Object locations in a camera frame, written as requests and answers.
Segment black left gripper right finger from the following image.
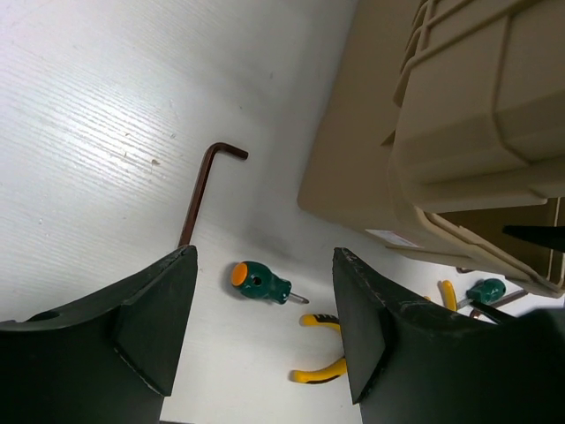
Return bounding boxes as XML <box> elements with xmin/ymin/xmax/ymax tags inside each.
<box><xmin>332</xmin><ymin>248</ymin><xmax>564</xmax><ymax>423</ymax></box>

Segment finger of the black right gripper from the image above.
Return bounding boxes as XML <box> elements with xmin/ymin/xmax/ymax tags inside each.
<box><xmin>470</xmin><ymin>300</ymin><xmax>515</xmax><ymax>324</ymax></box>
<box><xmin>502</xmin><ymin>225</ymin><xmax>565</xmax><ymax>253</ymax></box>

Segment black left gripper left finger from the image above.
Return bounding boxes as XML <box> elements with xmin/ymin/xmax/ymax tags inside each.
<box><xmin>1</xmin><ymin>246</ymin><xmax>198</xmax><ymax>423</ymax></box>

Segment tan plastic toolbox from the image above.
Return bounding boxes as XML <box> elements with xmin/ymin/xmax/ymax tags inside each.
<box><xmin>298</xmin><ymin>1</ymin><xmax>564</xmax><ymax>298</ymax></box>

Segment dark hex key large right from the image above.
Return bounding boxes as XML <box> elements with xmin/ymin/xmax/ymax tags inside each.
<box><xmin>470</xmin><ymin>290</ymin><xmax>528</xmax><ymax>319</ymax></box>

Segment green stubby screwdriver right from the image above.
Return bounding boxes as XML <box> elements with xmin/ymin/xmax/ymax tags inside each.
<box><xmin>456</xmin><ymin>278</ymin><xmax>507</xmax><ymax>309</ymax></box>

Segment green stubby screwdriver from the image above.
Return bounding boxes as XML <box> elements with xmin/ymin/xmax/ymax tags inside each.
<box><xmin>456</xmin><ymin>278</ymin><xmax>507</xmax><ymax>309</ymax></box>
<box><xmin>230</xmin><ymin>261</ymin><xmax>310</xmax><ymax>305</ymax></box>

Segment yellow pliers right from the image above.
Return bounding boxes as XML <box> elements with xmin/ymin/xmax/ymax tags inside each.
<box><xmin>438</xmin><ymin>280</ymin><xmax>458</xmax><ymax>312</ymax></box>

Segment yellow pliers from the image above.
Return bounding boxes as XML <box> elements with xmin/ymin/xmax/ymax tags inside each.
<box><xmin>288</xmin><ymin>314</ymin><xmax>347</xmax><ymax>385</ymax></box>
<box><xmin>438</xmin><ymin>280</ymin><xmax>458</xmax><ymax>312</ymax></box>

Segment yellow pliers centre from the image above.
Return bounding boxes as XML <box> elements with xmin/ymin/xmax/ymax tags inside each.
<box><xmin>288</xmin><ymin>314</ymin><xmax>347</xmax><ymax>385</ymax></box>

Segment green stubby screwdriver left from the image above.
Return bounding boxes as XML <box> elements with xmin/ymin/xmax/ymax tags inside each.
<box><xmin>230</xmin><ymin>261</ymin><xmax>310</xmax><ymax>305</ymax></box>

